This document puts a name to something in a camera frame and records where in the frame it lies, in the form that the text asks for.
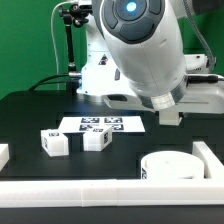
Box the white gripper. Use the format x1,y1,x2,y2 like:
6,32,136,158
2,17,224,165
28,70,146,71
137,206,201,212
103,54,224,125

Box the white block at left edge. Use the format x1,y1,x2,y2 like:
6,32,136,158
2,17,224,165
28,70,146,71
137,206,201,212
0,144,9,171

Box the black cables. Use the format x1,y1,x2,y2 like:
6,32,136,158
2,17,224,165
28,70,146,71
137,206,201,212
28,0,83,92

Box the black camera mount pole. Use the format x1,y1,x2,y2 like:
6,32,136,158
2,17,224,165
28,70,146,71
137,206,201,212
59,3,92,92

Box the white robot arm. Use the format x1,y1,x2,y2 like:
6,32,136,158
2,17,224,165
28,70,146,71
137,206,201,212
78,0,224,125

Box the white tag base sheet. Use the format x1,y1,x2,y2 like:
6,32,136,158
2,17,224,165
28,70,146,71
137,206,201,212
59,116,145,133

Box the white L-shaped obstacle frame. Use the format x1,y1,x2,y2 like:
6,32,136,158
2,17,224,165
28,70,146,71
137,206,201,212
0,141,224,208

